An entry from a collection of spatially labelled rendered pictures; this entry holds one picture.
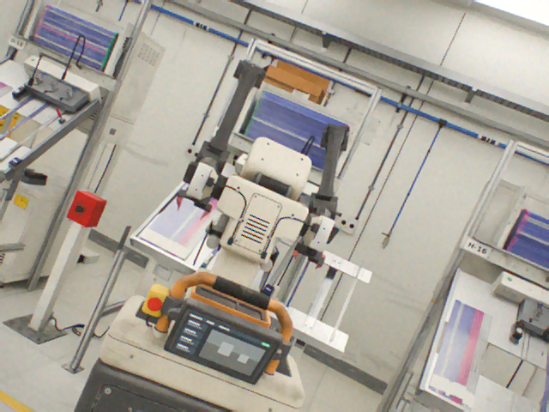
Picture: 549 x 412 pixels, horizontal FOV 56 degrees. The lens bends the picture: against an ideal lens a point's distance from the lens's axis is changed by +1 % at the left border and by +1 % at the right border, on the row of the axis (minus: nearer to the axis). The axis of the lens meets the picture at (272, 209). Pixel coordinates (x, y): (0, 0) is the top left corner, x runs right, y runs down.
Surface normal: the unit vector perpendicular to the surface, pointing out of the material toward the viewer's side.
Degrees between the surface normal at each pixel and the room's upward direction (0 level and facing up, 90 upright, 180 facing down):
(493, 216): 90
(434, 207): 90
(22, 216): 90
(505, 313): 44
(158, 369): 90
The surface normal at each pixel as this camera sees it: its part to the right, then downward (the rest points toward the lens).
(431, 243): -0.23, -0.01
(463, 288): 0.13, -0.66
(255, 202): 0.14, 0.00
